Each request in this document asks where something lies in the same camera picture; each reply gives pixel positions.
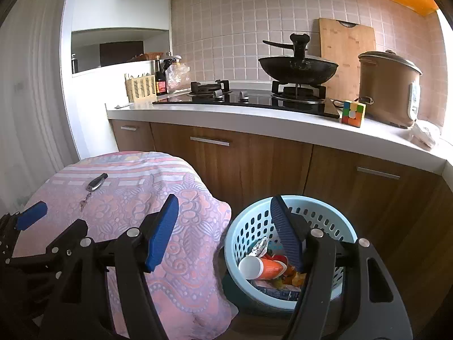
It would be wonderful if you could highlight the black gas stove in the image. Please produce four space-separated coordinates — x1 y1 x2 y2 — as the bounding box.
154 80 340 119

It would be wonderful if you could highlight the car key with keyring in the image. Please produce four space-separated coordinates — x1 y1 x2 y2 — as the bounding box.
80 173 108 211

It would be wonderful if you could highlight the brown rice cooker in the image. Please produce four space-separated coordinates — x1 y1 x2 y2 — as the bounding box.
358 50 422 129

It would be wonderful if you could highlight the white plastic bag on counter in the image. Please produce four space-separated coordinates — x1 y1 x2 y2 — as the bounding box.
411 120 441 149

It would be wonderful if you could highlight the brown kitchen cabinet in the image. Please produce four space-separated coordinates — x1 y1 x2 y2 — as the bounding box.
111 120 452 289

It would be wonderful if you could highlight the colourful puzzle cube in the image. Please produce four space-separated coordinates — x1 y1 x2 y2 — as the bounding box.
341 101 366 128

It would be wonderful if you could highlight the wooden cutting board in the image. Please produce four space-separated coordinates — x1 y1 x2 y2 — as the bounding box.
319 18 376 101

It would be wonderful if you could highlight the pink patterned tablecloth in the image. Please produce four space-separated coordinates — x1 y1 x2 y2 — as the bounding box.
14 151 237 339

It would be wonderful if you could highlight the orange snack bag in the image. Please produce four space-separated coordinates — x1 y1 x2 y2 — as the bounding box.
283 265 306 288

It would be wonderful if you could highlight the red plastic bag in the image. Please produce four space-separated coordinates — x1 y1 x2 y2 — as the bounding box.
264 253 288 265

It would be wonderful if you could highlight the white paper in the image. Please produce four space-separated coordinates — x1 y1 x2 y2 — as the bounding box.
249 237 269 258

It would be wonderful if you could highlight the dark sauce bottle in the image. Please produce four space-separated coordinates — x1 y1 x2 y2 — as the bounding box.
154 55 167 95

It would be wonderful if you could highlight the black wok pan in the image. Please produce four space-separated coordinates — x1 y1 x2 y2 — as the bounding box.
259 33 339 85

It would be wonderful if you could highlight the orange cylindrical chip can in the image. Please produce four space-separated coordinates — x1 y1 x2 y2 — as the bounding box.
238 256 287 280

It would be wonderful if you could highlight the light blue plastic basket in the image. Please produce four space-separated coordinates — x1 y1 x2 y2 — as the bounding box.
223 195 358 314

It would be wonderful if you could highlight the clear plastic bag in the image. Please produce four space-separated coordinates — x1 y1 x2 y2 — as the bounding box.
165 61 191 94

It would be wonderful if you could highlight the beige woven basket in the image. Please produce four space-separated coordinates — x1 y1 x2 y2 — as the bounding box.
125 75 157 103

